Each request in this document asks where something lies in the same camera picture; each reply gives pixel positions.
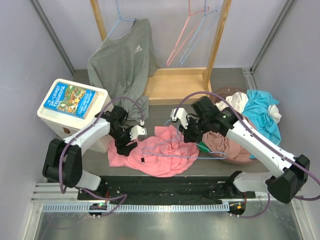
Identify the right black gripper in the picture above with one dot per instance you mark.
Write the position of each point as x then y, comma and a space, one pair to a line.
188, 134

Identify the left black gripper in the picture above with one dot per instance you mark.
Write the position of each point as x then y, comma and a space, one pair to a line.
123, 149

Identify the pink t shirt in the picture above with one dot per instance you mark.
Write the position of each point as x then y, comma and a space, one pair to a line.
156, 166

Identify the light blue wire hanger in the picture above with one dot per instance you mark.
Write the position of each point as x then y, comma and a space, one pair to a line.
147, 150

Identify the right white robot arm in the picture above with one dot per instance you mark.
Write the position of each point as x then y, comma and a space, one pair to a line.
286, 174

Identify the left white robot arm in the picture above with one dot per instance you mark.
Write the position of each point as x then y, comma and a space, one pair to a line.
63, 161

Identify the mauve shirt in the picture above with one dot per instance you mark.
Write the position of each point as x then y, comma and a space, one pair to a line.
237, 154

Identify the cyan shirt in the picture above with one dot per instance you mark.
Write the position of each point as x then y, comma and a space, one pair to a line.
267, 128

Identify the grey adidas shirt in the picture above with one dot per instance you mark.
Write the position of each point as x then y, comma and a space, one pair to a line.
122, 67

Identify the blue hanger holding grey shirt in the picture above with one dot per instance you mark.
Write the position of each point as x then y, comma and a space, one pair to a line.
120, 19

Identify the green garment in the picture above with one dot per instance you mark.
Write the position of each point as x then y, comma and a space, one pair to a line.
202, 147

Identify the wooden clothes rack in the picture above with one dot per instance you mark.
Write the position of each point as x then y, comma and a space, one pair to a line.
171, 85

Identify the brown laundry basket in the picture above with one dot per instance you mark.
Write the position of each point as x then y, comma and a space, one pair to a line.
226, 91

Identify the white garment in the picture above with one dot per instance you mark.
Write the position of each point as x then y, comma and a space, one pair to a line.
255, 104

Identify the blue treehouse book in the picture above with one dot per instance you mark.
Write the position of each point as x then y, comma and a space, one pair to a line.
71, 100

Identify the white foam box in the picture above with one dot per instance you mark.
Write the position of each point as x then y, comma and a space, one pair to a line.
66, 125

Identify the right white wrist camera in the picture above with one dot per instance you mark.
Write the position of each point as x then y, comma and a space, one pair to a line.
179, 114

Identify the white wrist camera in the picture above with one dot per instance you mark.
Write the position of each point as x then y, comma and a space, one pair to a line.
179, 114
138, 131

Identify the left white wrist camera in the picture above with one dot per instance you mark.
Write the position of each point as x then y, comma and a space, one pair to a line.
138, 131

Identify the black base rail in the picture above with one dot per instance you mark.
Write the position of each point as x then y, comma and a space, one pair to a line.
177, 190

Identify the white slotted cable duct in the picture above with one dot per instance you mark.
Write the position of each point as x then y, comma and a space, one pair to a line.
126, 208

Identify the pink wire hanger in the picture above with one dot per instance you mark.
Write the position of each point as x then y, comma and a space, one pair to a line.
189, 27

